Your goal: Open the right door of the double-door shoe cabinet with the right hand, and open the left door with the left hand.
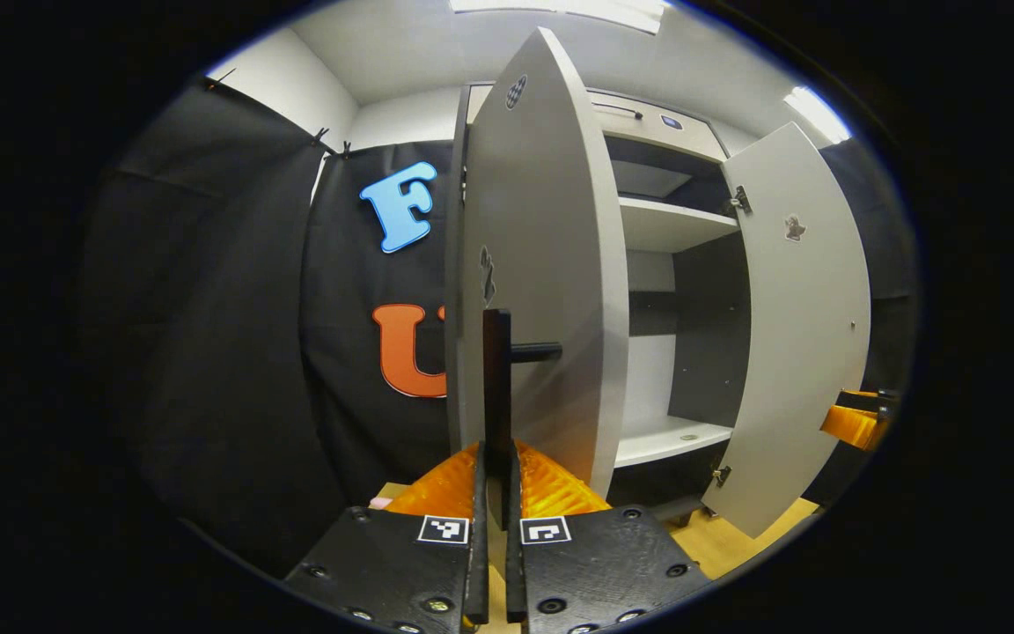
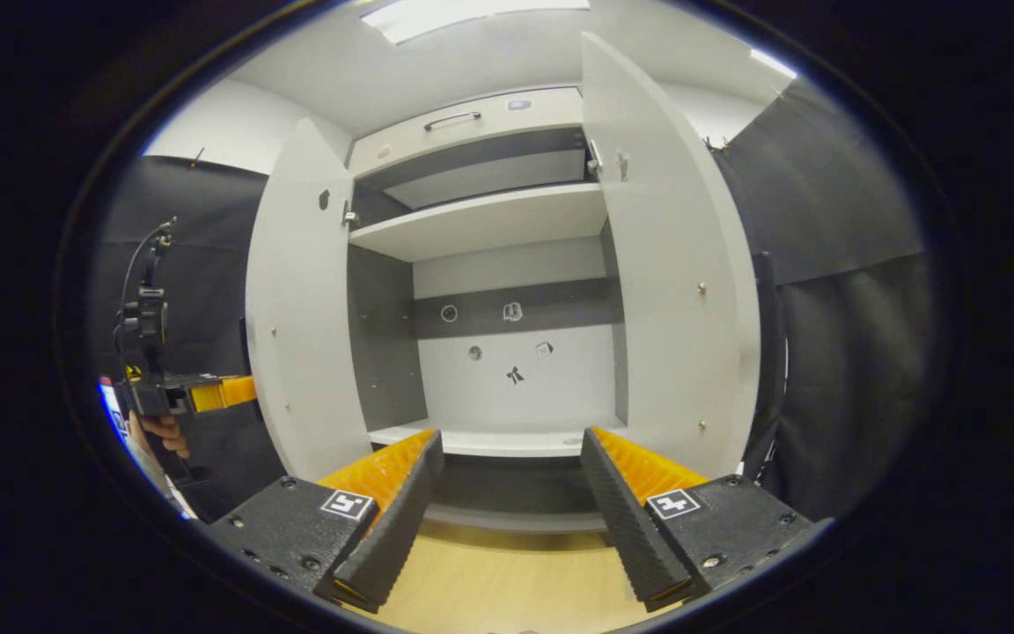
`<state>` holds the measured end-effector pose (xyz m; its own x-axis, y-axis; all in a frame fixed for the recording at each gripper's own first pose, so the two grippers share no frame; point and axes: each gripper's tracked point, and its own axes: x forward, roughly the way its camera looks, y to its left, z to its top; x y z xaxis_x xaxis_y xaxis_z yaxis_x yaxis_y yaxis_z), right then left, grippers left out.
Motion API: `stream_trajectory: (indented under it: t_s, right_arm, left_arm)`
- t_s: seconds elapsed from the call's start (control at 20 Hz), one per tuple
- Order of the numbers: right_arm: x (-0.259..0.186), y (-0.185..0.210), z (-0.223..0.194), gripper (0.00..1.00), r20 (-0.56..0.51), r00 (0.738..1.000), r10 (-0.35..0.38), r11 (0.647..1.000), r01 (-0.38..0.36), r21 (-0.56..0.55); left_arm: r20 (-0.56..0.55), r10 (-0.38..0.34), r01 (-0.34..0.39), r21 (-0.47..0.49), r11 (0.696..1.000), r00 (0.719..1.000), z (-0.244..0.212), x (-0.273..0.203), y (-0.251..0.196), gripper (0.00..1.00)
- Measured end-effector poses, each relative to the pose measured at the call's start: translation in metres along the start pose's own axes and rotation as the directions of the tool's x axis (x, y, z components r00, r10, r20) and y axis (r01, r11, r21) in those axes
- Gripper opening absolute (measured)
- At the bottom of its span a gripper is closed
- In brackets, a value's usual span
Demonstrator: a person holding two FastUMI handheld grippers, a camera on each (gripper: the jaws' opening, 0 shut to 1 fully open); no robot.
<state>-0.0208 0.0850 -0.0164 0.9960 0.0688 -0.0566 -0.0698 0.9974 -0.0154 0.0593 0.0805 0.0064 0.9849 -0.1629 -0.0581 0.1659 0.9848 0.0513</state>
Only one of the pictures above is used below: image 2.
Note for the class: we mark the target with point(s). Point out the beige double-door shoe cabinet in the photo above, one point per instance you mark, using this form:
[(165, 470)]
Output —
[(560, 387)]

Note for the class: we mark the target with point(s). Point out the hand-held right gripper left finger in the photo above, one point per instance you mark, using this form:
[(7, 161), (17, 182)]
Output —
[(401, 506)]

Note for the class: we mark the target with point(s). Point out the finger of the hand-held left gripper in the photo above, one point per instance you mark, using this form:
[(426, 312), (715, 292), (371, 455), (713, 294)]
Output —
[(225, 394)]

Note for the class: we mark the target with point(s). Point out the beige cabinet door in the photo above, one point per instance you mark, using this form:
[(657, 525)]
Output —
[(674, 291), (304, 335)]

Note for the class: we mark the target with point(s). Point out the large ceiling light panel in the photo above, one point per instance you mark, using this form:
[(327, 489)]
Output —
[(472, 16)]

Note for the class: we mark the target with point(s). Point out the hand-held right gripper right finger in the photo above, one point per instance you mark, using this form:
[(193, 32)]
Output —
[(630, 511)]

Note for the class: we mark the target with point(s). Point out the white cabinet shelf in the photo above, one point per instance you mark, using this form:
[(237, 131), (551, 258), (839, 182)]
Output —
[(507, 440), (481, 224)]

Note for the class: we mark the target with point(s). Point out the black backdrop cloth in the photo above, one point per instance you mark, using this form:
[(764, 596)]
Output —
[(850, 370)]

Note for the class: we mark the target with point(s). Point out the beige cabinet drawer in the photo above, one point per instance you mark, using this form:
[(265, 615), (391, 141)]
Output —
[(489, 119)]

